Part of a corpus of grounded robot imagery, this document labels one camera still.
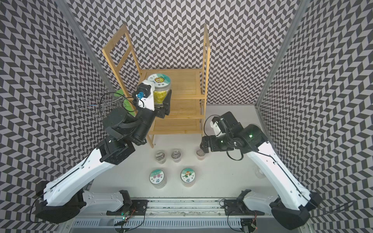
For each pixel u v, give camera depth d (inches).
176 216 27.9
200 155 33.9
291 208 14.7
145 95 15.2
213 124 23.2
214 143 22.0
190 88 25.7
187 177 29.7
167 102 18.1
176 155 33.2
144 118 17.2
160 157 32.6
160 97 18.7
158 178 29.3
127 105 31.5
